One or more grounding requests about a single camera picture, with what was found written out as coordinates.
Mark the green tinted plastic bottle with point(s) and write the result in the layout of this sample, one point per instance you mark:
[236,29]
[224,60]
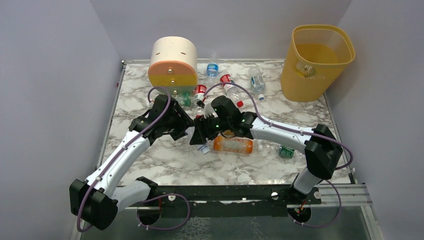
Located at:
[183,99]

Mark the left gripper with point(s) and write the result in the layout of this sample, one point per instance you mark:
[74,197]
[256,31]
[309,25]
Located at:
[178,124]

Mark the clear bottle green label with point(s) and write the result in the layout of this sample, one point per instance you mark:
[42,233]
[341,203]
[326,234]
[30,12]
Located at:
[276,149]

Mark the blue label water bottle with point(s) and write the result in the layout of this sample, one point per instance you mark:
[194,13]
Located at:
[212,68]

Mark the red white label bottle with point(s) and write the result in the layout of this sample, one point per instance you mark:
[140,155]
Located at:
[199,93]

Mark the cream and orange cylinder box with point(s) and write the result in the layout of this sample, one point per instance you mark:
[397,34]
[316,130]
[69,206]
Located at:
[173,65]

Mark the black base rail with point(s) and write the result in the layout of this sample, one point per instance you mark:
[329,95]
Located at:
[216,201]

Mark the yellow mesh plastic bin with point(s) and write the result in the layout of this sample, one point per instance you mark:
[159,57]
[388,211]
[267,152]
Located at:
[325,47]

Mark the orange label bottle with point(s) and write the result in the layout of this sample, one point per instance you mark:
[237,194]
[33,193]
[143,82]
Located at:
[234,145]

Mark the gold red label bottle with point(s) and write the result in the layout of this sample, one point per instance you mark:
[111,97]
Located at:
[228,134]

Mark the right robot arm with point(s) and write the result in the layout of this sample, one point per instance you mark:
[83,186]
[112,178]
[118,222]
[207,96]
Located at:
[318,144]

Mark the red label clear bottle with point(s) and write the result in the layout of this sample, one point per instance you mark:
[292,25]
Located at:
[232,91]

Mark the clear bottle blue white label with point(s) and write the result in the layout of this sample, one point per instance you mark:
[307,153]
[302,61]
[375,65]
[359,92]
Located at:
[257,85]

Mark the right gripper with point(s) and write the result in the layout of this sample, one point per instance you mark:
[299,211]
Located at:
[203,129]

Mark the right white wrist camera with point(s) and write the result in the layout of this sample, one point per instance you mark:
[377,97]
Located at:
[204,109]

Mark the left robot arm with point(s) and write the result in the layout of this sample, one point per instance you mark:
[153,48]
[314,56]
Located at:
[97,199]

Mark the small crushed clear bottle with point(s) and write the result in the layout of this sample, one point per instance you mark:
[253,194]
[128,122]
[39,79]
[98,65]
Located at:
[203,148]

